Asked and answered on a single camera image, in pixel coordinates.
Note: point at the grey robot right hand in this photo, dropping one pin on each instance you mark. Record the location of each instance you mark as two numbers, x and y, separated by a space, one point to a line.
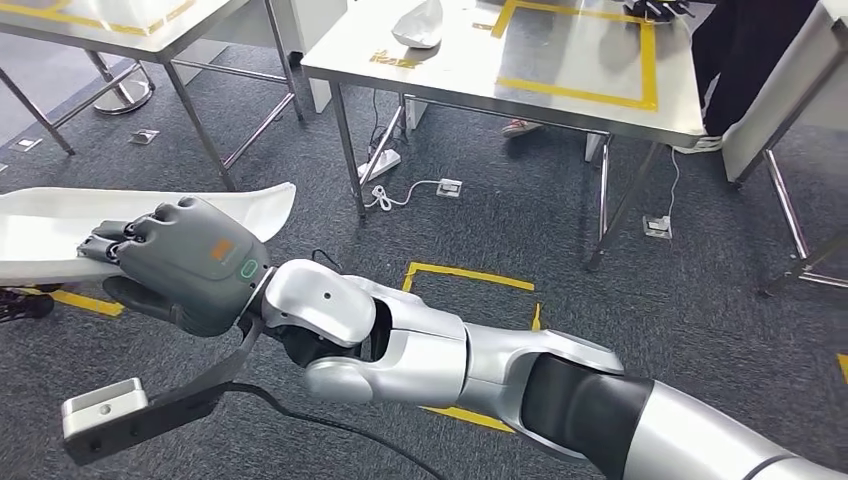
192 265

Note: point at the white curved plastic part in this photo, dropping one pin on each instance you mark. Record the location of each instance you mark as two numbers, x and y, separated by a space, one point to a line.
417 26
53 232

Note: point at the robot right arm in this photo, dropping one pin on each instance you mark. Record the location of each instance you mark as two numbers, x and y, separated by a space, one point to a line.
430 358

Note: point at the steel workbench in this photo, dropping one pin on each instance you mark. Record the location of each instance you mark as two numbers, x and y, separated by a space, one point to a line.
464 73

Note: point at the yellow floor tape strip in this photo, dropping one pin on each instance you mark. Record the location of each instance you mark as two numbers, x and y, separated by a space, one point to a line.
86 303

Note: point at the steel floor socket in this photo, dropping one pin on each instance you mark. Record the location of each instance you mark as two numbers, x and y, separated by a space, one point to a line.
144 136
449 188
657 227
25 144

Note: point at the round steel stanchion base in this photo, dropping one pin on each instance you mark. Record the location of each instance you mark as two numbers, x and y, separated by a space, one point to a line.
126 96

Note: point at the white power strip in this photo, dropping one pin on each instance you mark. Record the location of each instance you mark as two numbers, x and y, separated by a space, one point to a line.
381 166

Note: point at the steel table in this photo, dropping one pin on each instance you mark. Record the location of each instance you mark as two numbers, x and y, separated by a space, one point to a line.
804 264
99 10

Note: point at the yellow floor tape square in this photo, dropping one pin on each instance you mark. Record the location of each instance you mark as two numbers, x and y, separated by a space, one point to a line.
464 273
842 368

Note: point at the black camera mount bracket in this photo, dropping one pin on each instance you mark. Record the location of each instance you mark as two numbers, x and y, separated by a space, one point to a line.
166 417

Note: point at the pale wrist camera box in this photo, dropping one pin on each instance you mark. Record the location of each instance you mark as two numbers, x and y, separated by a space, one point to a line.
102 401

